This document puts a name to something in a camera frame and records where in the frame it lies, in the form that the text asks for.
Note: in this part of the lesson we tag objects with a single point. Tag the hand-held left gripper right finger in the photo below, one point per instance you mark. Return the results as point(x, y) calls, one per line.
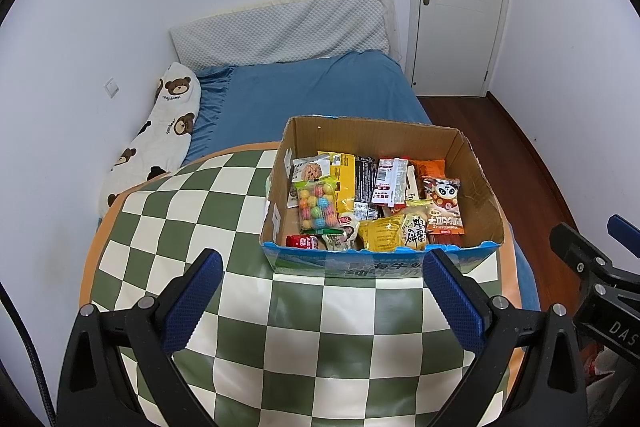
point(457, 302)

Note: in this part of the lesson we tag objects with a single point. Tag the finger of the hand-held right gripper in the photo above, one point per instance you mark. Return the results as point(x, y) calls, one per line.
point(575, 247)
point(625, 234)

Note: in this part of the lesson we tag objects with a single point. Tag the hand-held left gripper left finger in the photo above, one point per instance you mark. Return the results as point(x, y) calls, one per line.
point(192, 302)

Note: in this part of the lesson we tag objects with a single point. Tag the orange panda print snack packet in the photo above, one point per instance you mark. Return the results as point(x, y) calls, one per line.
point(445, 207)

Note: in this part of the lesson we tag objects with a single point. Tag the red triangular chocolate ball packet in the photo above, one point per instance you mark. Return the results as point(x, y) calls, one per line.
point(301, 242)

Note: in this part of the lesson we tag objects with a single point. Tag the small clear snack packet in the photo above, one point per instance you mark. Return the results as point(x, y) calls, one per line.
point(347, 229)

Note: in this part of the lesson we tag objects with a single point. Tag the red and white snack packet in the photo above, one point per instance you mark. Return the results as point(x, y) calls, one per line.
point(390, 179)

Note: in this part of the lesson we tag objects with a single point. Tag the bag of colourful gumballs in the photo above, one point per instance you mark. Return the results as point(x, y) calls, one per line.
point(317, 207)

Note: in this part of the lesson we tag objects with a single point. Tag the printed cardboard box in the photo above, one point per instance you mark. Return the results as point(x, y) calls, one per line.
point(380, 129)

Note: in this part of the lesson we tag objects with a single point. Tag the white plastic bag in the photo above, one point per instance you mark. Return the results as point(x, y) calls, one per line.
point(615, 382)

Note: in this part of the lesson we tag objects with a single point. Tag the beige snack packet black lettering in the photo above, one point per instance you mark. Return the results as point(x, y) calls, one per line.
point(417, 229)

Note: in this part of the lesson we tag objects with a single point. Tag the green checkered table mat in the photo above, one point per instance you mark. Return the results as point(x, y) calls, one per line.
point(310, 332)

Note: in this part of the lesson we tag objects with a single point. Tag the plain orange snack packet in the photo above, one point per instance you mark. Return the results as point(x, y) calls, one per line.
point(430, 168)

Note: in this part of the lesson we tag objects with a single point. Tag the yellow and black snack packet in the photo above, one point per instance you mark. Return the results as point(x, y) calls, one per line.
point(342, 182)

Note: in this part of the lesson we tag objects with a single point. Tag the cookie print snack packet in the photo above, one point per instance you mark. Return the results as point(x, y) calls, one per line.
point(311, 169)

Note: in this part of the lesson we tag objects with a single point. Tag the bear print pillow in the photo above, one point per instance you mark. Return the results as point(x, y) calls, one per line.
point(165, 122)

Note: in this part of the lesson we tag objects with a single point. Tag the bed with blue sheet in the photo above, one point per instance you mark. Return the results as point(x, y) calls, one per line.
point(300, 97)

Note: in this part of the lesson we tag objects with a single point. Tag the white door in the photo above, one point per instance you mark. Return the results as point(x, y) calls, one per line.
point(460, 7)

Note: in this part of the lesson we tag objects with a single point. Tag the grey quilted headboard cushion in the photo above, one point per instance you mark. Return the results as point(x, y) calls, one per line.
point(280, 27)

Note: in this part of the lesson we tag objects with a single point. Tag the white wall socket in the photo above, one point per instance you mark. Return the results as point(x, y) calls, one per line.
point(111, 87)

